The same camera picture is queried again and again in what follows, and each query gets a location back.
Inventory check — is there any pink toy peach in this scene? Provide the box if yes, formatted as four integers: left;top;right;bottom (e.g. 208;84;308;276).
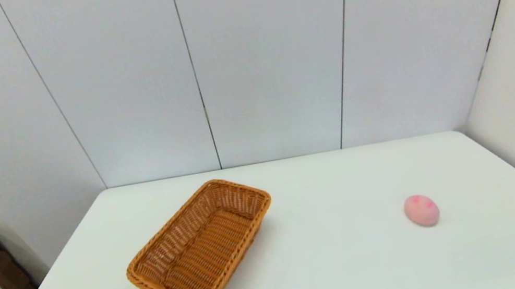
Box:
401;191;442;231

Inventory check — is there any orange woven wicker basket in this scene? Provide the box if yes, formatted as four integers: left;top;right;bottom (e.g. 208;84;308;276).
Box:
113;170;287;289

